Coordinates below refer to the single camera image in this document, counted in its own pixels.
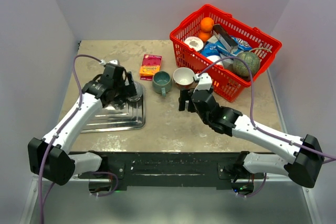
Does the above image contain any red plastic shopping basket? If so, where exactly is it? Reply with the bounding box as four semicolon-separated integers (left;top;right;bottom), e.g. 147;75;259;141
170;4;282;102

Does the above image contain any steel drying tray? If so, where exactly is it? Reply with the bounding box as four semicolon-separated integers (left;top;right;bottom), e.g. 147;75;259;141
82;86;146;133

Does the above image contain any dark long carton box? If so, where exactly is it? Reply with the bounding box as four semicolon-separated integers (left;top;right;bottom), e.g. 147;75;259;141
213;24;238;53

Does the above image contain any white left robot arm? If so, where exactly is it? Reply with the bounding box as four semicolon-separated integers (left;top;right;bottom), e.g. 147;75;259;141
28;63;137;186

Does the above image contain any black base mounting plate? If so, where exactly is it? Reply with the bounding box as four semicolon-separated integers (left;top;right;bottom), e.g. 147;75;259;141
76;150;266;192

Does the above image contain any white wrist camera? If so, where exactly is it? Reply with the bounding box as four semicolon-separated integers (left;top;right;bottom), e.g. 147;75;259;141
194;72;213;91
99;60;119;66

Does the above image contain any blue plastic snack bag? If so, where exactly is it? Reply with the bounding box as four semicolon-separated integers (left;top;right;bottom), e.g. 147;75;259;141
201;41;220;58

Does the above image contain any lower orange fruit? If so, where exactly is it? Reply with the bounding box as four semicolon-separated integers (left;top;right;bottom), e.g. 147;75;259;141
198;31;212;42

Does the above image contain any blue Harry's box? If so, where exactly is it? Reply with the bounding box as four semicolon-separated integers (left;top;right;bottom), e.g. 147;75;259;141
216;45;241;71

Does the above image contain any Scrub Mommy sponge pack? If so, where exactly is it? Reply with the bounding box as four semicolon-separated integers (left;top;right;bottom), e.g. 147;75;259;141
139;54;162;81

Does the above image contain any orange fruit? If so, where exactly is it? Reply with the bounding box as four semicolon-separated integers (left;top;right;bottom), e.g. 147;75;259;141
198;31;212;42
200;17;214;33

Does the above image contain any light grey-blue upside-down mug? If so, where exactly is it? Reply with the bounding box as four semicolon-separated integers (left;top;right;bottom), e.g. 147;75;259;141
127;82;144;102

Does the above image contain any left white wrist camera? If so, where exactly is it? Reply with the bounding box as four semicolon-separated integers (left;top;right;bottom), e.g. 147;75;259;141
99;60;119;66

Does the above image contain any teal green ceramic mug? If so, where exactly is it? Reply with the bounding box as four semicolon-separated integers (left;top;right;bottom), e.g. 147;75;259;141
152;71;173;97

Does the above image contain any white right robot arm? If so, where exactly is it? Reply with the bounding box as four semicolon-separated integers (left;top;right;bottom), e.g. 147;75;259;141
178;89;324;188

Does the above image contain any blue M&M's bag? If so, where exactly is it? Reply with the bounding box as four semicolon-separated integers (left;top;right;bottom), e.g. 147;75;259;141
232;37;252;51

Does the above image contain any upper orange fruit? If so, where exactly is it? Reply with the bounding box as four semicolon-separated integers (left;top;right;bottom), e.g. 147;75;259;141
200;17;214;33

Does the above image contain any green netted melon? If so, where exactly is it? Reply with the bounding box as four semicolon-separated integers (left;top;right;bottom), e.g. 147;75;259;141
233;47;272;78

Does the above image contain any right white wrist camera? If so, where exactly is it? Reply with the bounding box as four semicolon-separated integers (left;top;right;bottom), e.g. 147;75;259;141
194;72;213;91

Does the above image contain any red floral mug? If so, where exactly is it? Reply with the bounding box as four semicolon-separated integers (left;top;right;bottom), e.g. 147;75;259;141
173;67;195;89

